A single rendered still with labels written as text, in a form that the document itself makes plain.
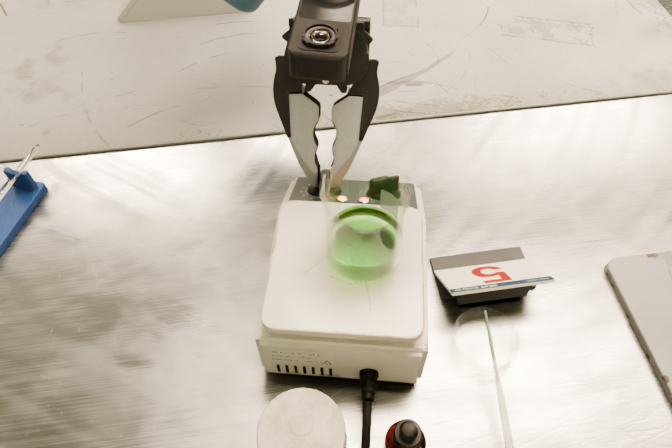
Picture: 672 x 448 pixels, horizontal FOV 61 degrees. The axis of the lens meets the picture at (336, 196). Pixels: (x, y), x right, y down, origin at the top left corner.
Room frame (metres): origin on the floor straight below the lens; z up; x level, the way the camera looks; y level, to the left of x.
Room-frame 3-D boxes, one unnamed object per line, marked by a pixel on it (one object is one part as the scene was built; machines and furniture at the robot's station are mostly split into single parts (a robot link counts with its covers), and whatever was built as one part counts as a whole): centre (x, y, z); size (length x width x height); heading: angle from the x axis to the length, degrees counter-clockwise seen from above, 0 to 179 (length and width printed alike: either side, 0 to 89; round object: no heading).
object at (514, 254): (0.27, -0.14, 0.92); 0.09 x 0.06 x 0.04; 97
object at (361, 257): (0.24, -0.02, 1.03); 0.07 x 0.06 x 0.08; 179
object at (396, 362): (0.26, -0.01, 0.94); 0.22 x 0.13 x 0.08; 174
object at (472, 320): (0.20, -0.12, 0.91); 0.06 x 0.06 x 0.02
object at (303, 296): (0.24, -0.01, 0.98); 0.12 x 0.12 x 0.01; 84
